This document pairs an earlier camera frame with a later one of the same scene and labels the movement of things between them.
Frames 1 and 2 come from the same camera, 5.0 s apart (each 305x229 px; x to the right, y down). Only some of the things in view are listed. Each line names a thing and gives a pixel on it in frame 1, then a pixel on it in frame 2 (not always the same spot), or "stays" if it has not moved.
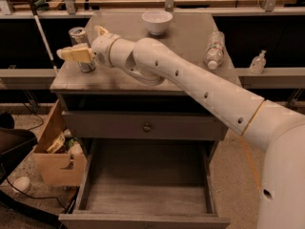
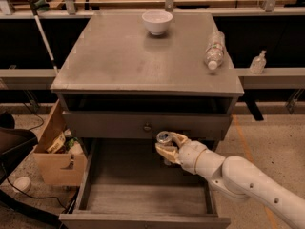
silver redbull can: (79, 35) to (165, 136)
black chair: (14, 144) stays
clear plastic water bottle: (214, 53) stays
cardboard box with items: (61, 156) stays
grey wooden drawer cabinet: (152, 154) stays
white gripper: (101, 49) to (190, 156)
